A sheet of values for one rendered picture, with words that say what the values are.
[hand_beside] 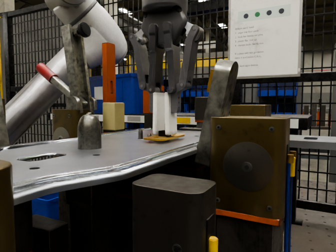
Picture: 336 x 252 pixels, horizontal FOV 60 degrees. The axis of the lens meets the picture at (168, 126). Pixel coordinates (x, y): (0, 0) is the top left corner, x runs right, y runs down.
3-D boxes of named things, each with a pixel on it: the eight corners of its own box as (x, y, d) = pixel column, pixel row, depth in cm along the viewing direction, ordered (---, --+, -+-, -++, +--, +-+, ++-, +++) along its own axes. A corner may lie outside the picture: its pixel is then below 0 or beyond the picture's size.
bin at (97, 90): (133, 114, 92) (132, 72, 91) (76, 112, 111) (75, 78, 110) (165, 112, 105) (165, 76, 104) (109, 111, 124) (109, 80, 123)
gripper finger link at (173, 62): (172, 28, 49) (180, 26, 49) (177, 93, 50) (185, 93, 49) (161, 22, 46) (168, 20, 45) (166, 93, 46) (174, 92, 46)
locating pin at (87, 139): (90, 162, 39) (89, 112, 38) (73, 160, 40) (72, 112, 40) (106, 158, 42) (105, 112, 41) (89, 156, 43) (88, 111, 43)
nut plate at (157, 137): (162, 141, 45) (162, 133, 45) (141, 139, 47) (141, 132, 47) (185, 135, 52) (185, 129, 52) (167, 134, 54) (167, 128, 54)
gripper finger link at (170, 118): (172, 92, 50) (176, 92, 49) (173, 133, 50) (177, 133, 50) (164, 92, 47) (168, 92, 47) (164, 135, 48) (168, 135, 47)
